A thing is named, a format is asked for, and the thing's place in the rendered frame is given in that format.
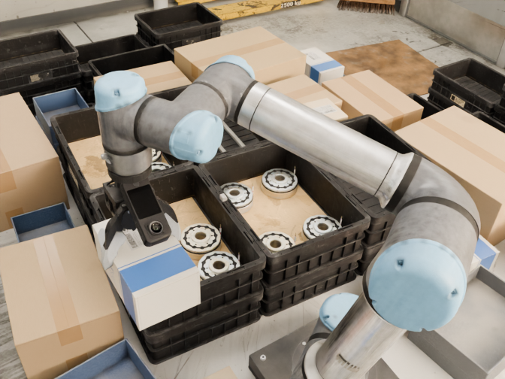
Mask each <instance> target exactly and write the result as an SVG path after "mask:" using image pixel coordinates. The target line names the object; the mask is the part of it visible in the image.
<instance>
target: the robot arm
mask: <svg viewBox="0 0 505 379"><path fill-rule="evenodd" d="M94 90H95V110H96V111H97V115H98V124H99V128H100V133H101V142H102V146H103V150H104V153H103V154H101V159H103V160H105V164H106V166H107V172H108V175H109V177H110V178H111V180H110V181H108V182H105V183H103V189H104V197H105V202H106V206H107V208H108V209H109V211H110V212H111V213H112V215H113V217H112V218H111V219H109V220H108V222H107V225H106V227H105V228H101V229H100V230H99V232H98V240H99V243H100V245H101V250H102V252H101V263H102V266H103V269H104V270H107V269H109V268H110V267H111V266H112V265H113V261H114V259H115V258H116V256H117V254H118V249H119V248H120V247H121V246H122V245H123V244H124V243H125V240H126V239H127V237H126V236H125V234H124V232H123V228H124V229H128V230H131V229H132V231H134V230H136V228H137V230H138V233H139V235H140V237H141V240H142V242H143V244H144V246H146V247H152V246H154V245H157V244H160V243H162V242H165V241H167V240H168V239H169V237H170V236H171V235H173V236H174V237H175V238H176V239H177V240H178V241H180V240H181V230H180V225H179V223H178V219H177V216H176V214H175V212H174V209H173V208H172V207H171V206H170V205H169V204H168V203H167V202H166V201H164V200H161V199H160V198H159V197H158V196H156V194H155V190H154V189H153V187H152V186H151V184H150V181H149V179H148V176H149V175H150V174H151V171H152V162H153V154H152V149H154V150H158V151H161V152H163V153H167V154H170V155H172V156H174V157H176V158H178V159H182V160H189V161H192V162H197V163H206V162H209V161H210V160H211V159H212V158H213V157H214V156H215V155H216V152H217V149H218V147H220V144H221V142H222V136H223V124H222V121H223V120H224V119H225V118H227V119H229V120H231V121H233V122H234V123H236V124H239V125H241V126H242V127H244V128H246V129H248V130H250V131H252V132H254V133H256V134H257V135H260V136H262V137H263V138H266V139H268V140H269V141H271V142H273V143H275V144H277V145H279V146H281V147H282V148H284V149H286V150H288V151H290V152H292V153H294V154H295V155H297V156H299V157H301V158H303V159H305V160H307V161H308V162H311V163H313V164H314V165H317V166H319V167H320V168H322V169H324V170H326V171H328V172H330V173H332V174H334V175H335V176H337V177H339V178H341V179H343V180H345V181H347V182H348V183H350V184H352V185H354V186H356V187H358V188H360V189H361V190H364V191H365V192H367V193H370V194H371V195H373V196H375V197H377V198H378V199H379V201H380V204H381V207H382V208H384V209H386V210H387V211H389V212H391V213H393V214H394V215H395V216H396V218H395V221H394V222H393V225H392V227H391V230H390V232H389V235H388V237H387V239H386V241H385V243H384V244H383V246H382V247H381V249H380V251H379V252H378V254H377V255H376V256H375V257H374V258H373V260H372V262H371V263H370V265H369V266H368V267H367V268H366V270H365V272H364V274H363V277H362V282H361V287H362V293H361V295H360V296H357V295H354V294H351V293H339V294H334V295H332V296H329V297H328V298H327V299H326V300H325V301H324V302H323V304H322V306H321V308H320V309H319V319H318V320H317V323H316V325H315V327H314V330H313V332H312V334H311V336H310V338H309V340H308V342H307V344H306V347H305V348H304V351H303V353H302V354H301V357H300V359H299V360H298V363H297V365H296V367H295V370H294V371H293V373H292V376H291V377H290V379H367V377H368V373H369V369H370V368H371V367H372V366H373V365H374V364H375V363H376V362H377V361H378V360H379V359H380V358H381V357H382V356H383V355H384V353H385V352H386V351H387V350H388V349H389V348H390V347H391V346H392V345H393V344H394V343H395V342H396V341H397V340H398V339H399V338H400V337H401V336H402V335H403V334H404V333H405V332H406V331H407V330H409V331H414V332H421V331H422V329H423V328H425V329H426V330H427V331H431V330H435V329H439V328H440V327H442V326H444V325H446V324H447V323H448V322H449V321H450V320H451V319H452V318H453V317H454V316H455V314H456V313H457V311H458V308H459V307H460V305H461V303H462V302H463V299H464V295H465V292H466V287H467V277H468V275H469V271H470V266H471V263H472V260H473V255H474V252H475V249H476V243H477V241H478V239H479V234H480V228H481V227H480V218H479V212H478V210H477V208H476V205H475V203H474V201H473V200H472V198H471V197H470V195H469V193H468V192H467V191H466V190H465V188H464V187H463V186H462V185H461V184H460V183H459V182H458V181H457V180H456V179H455V178H453V177H452V176H451V175H450V174H448V173H447V172H445V171H444V170H443V169H441V168H440V167H438V166H437V165H435V164H434V163H432V162H430V161H428V160H426V159H424V158H423V157H421V156H419V155H417V154H415V153H413V152H411V153H406V154H400V153H398V152H396V151H394V150H392V149H390V148H388V147H387V146H385V145H383V144H381V143H379V142H377V141H375V140H373V139H371V138H369V137H367V136H365V135H363V134H361V133H359V132H357V131H355V130H353V129H351V128H349V127H347V126H345V125H343V124H341V123H339V122H337V121H336V120H333V119H331V118H330V117H327V116H325V115H324V114H321V113H319V112H318V111H315V110H313V109H312V108H309V107H307V106H306V105H303V104H301V103H300V102H297V101H295V100H294V99H292V98H290V97H288V96H286V95H284V94H282V93H281V92H278V91H276V90H275V89H272V88H270V87H269V86H266V85H264V84H263V83H260V82H258V81H257V80H255V75H254V71H253V69H252V67H251V66H249V65H248V64H247V63H246V60H244V59H242V58H241V57H239V56H235V55H227V56H223V57H221V58H219V59H218V60H217V61H215V62H214V63H212V64H211V65H209V66H208V67H207V68H206V69H205V70H204V72H203V73H202V74H201V75H200V76H199V77H198V78H197V79H196V80H195V81H194V82H193V83H192V84H190V85H189V86H188V87H187V88H186V89H185V90H184V91H183V92H182V93H181V94H179V95H178V97H176V98H175V100H173V101H168V100H166V99H161V98H158V97H155V96H152V95H148V94H147V88H146V87H145V82H144V79H143V78H142V77H140V75H139V74H137V73H134V72H132V71H113V72H110V73H107V74H105V75H104V76H103V77H100V78H99V79H98V80H97V81H96V83H95V86H94ZM113 182H114V183H113ZM111 183H112V184H111ZM109 184H110V185H109ZM108 185H109V187H107V186H108ZM107 197H108V201H107ZM108 202H109V203H108Z"/></svg>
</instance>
